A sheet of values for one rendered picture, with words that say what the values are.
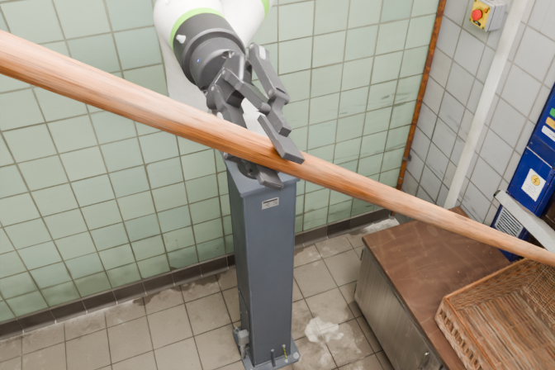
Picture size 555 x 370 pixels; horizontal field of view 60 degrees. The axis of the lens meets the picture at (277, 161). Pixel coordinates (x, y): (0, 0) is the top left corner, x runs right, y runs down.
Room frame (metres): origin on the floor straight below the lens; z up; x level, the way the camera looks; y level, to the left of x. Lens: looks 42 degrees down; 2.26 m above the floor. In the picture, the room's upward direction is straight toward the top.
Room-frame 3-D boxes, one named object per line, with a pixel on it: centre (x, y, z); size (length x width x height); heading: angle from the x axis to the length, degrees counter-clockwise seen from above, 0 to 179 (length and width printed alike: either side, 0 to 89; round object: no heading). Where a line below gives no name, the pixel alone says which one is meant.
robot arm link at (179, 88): (0.84, 0.11, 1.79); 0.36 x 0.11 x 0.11; 170
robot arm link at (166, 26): (0.70, 0.13, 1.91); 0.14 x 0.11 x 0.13; 22
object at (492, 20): (1.74, -0.79, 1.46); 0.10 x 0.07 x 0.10; 21
